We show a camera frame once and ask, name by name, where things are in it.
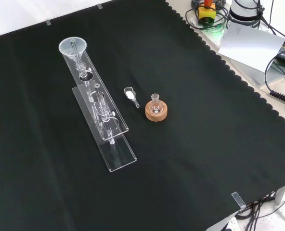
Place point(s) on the yellow emergency stop button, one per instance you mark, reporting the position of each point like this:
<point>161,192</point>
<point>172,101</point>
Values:
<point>207,12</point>

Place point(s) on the pale board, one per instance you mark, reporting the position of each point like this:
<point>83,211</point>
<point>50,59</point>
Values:
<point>250,45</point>

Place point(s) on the translucent plastic funnel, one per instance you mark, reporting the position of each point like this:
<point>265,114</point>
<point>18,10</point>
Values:
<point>66,49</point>

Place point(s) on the black scalloped table cloth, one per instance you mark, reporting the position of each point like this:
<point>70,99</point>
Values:
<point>181,144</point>

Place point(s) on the clear tape strip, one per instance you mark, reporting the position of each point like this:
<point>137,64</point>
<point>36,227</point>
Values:
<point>238,199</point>

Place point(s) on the clear acrylic funnel stand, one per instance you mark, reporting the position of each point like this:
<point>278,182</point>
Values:
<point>118,156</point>

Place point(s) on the small round-bottom glass flask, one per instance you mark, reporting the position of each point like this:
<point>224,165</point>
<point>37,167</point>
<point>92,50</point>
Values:
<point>155,106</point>

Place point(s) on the grey tape strip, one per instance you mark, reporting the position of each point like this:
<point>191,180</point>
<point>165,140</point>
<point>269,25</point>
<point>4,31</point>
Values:
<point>99,6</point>
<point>48,22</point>

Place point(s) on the glass weighing funnel with powder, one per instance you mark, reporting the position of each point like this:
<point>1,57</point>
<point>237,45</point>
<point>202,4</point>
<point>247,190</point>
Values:
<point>130,95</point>

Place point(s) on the white power strip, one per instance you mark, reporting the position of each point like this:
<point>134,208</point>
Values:
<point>231,223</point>

